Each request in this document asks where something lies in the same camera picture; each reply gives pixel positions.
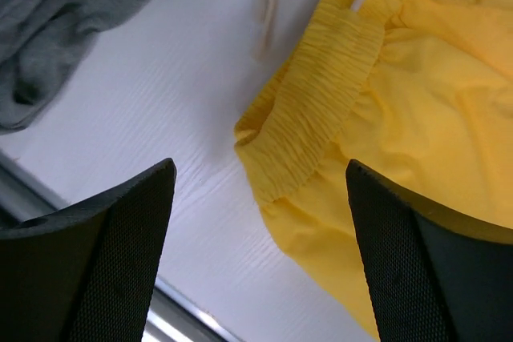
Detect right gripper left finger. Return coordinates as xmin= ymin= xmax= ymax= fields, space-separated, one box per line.
xmin=1 ymin=159 xmax=176 ymax=341

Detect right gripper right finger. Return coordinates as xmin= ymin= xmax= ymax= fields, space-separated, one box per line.
xmin=345 ymin=160 xmax=512 ymax=341

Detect yellow shorts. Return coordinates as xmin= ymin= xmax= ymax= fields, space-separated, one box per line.
xmin=235 ymin=0 xmax=512 ymax=337

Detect grey shorts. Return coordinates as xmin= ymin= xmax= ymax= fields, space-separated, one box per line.
xmin=1 ymin=0 xmax=151 ymax=132

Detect aluminium rail frame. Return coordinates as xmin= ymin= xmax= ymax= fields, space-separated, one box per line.
xmin=1 ymin=156 xmax=235 ymax=341

